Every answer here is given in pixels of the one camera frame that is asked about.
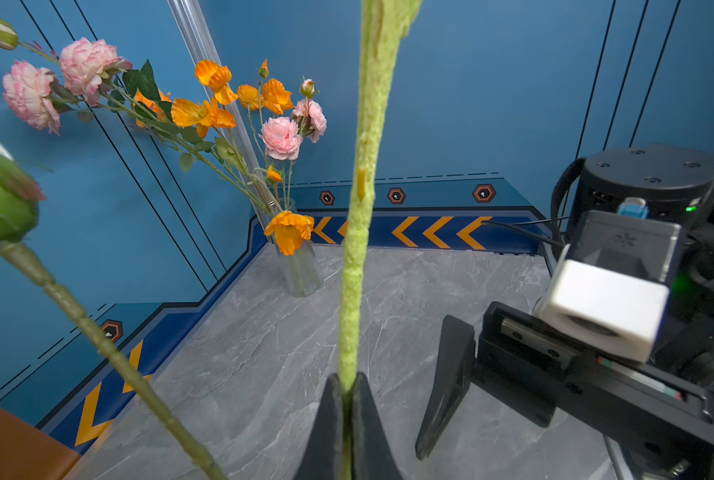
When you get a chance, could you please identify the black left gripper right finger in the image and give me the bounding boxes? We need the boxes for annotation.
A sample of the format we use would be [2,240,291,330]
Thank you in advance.
[351,372,402,480]

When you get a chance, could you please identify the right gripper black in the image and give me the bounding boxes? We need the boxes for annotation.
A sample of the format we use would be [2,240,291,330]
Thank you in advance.
[415,302,714,462]

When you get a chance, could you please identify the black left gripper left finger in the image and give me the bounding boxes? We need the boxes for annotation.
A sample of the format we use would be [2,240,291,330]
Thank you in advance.
[293,373,345,480]

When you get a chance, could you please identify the clear ribbed glass vase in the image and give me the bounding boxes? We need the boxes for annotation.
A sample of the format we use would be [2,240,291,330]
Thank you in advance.
[257,207,323,298]

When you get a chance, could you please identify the white rose flower stem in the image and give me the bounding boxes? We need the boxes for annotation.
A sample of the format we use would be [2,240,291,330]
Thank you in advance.
[338,0,422,394]

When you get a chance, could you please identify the pink rose bud stem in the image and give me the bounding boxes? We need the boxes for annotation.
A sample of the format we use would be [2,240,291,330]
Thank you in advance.
[0,143,226,479]

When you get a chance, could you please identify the pink white lisianthus stem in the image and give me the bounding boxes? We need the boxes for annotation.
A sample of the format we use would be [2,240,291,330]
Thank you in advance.
[0,10,268,211]

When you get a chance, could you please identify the pink ranunculus flower stem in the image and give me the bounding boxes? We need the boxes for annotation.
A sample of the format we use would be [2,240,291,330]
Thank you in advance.
[260,79,328,163]

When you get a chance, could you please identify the yellow orange poppy stem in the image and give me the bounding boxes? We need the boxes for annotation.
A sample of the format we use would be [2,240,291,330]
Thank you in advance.
[169,60,305,215]

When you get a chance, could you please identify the orange rose flower stem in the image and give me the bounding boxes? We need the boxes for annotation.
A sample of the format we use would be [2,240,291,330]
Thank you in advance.
[113,64,264,210]

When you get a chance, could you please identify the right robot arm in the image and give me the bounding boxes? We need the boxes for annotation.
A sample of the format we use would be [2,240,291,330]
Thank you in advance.
[415,144,714,479]

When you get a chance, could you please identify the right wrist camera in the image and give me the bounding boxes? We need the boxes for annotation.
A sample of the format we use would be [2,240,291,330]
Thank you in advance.
[532,197,686,363]

